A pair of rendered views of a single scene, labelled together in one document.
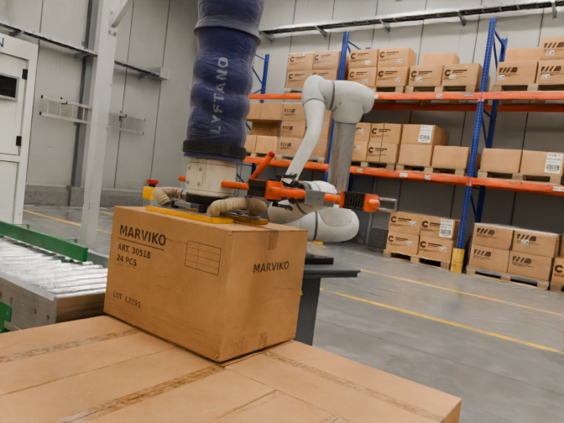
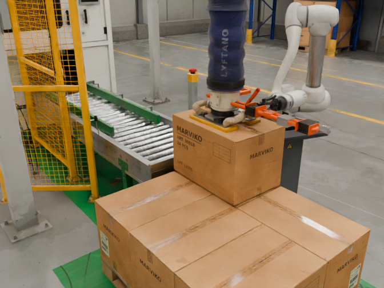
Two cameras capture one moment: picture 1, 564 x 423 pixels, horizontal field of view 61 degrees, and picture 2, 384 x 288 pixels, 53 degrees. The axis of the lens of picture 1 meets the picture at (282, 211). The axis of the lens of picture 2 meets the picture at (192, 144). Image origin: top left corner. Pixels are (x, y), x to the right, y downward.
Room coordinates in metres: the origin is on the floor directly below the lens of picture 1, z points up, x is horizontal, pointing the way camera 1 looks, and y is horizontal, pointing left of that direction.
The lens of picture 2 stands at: (-0.49, -0.16, 1.76)
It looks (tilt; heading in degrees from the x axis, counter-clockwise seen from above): 23 degrees down; 16
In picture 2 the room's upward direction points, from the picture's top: straight up
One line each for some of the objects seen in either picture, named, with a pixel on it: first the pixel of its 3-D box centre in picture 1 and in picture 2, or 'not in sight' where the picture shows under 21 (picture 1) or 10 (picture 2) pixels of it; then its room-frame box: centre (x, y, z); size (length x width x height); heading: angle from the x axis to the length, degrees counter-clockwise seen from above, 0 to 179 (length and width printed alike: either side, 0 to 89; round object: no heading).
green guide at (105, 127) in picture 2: not in sight; (69, 108); (2.61, 1.96, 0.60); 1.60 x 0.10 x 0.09; 55
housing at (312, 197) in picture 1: (319, 198); (286, 120); (1.45, -0.11, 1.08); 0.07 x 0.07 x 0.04; 54
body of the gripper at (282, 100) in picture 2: (295, 192); (276, 104); (1.70, -0.04, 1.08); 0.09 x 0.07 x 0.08; 145
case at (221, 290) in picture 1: (204, 271); (225, 149); (1.73, 0.25, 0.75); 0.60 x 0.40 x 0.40; 54
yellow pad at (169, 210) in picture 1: (188, 210); (212, 119); (1.65, 0.32, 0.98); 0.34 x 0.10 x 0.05; 54
